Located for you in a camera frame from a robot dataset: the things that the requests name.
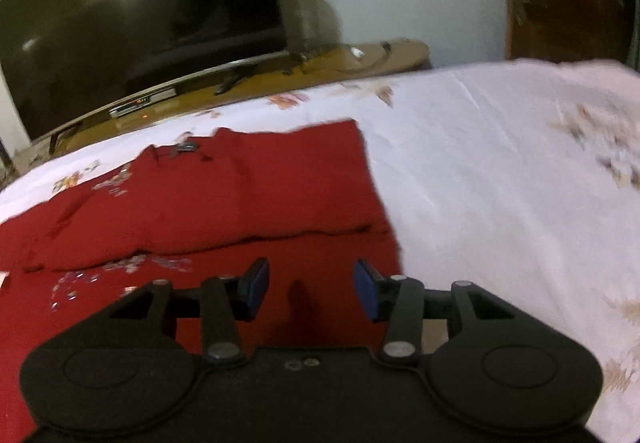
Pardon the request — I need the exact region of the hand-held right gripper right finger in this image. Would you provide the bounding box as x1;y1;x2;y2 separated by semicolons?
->
352;259;522;369

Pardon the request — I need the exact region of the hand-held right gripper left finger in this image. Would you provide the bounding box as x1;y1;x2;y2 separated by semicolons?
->
110;256;271;367

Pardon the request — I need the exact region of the red garment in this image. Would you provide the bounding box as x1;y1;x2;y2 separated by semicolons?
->
0;120;404;443

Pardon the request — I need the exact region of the white floral bed sheet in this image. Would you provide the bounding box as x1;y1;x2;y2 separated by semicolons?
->
0;57;640;443

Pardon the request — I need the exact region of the silver set-top box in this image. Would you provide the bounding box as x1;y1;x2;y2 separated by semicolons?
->
109;87;179;118

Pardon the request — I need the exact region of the wooden television cabinet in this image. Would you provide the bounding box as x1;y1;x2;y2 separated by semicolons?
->
10;38;433;174

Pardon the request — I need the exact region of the grey translucent container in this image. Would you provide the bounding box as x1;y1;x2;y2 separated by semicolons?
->
282;0;343;58

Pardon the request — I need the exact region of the black flat screen television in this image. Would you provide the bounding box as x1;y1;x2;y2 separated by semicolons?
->
0;0;292;146

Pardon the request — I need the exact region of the black cable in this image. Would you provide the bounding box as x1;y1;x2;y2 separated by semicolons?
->
299;42;397;75

